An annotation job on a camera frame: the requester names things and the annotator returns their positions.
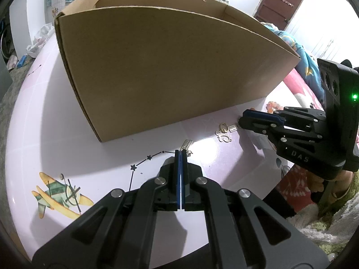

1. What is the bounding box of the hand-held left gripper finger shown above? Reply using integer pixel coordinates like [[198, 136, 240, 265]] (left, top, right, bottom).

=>
[[32, 150, 183, 269], [182, 150, 330, 269]]

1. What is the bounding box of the silver butterfly earring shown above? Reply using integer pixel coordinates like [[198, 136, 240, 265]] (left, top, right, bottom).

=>
[[216, 130, 231, 143]]

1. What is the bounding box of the silver rectangular charm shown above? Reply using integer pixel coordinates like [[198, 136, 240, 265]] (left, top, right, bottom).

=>
[[179, 139, 195, 157]]

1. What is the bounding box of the fluffy green white rug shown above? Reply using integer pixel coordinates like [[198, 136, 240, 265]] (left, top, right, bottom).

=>
[[286, 193, 359, 258]]

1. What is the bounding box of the blue patterned blanket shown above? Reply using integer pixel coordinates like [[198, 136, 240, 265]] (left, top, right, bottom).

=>
[[261, 22, 323, 101]]

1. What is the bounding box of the pink floral bed blanket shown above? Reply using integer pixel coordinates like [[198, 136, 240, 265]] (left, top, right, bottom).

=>
[[283, 67, 326, 110]]

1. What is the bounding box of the brown wooden door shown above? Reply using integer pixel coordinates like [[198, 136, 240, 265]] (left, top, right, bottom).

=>
[[252, 0, 309, 30]]

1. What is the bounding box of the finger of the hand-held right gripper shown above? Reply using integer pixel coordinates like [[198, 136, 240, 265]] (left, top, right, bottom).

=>
[[243, 106, 327, 124], [238, 116, 350, 180]]

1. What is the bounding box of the cardboard box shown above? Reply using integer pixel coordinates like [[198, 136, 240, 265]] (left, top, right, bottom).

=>
[[54, 0, 301, 143]]

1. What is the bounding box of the white plastic bag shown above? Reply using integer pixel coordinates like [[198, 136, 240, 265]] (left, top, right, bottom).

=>
[[26, 22, 55, 58]]

